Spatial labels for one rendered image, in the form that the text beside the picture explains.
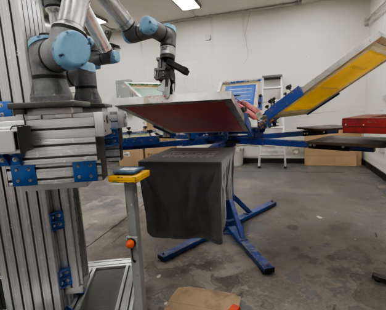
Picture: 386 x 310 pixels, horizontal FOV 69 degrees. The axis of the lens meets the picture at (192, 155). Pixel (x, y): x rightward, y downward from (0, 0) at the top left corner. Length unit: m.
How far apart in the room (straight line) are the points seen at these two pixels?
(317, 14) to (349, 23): 0.56
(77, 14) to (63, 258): 1.09
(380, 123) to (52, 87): 1.64
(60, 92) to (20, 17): 0.39
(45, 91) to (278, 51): 5.25
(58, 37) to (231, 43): 5.26
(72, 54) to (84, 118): 0.22
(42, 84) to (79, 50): 0.20
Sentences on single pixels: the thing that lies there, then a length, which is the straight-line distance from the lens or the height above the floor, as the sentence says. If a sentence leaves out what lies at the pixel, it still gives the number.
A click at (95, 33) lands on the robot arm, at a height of 1.66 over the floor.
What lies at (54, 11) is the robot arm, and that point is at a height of 1.75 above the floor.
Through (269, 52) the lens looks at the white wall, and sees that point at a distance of 6.02.
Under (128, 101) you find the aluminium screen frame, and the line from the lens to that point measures 1.42.
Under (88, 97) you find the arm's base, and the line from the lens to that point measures 1.62.
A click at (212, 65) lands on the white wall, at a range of 6.14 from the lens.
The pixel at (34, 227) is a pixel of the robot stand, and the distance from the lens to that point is 1.50.
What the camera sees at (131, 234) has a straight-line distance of 1.30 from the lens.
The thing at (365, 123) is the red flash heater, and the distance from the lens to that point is 1.90.
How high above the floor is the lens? 1.21
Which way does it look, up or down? 9 degrees down
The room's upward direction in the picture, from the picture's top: 3 degrees counter-clockwise
